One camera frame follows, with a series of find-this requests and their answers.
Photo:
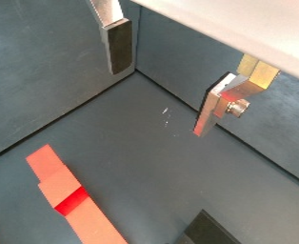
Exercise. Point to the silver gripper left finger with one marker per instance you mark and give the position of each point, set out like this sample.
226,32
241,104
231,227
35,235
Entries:
117,33

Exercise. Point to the black angle bracket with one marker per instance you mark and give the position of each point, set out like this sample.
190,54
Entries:
206,231

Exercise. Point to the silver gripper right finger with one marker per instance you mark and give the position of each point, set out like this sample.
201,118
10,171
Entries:
226,95

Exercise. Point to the red cross-shaped block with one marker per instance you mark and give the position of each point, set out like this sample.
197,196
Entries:
70,199

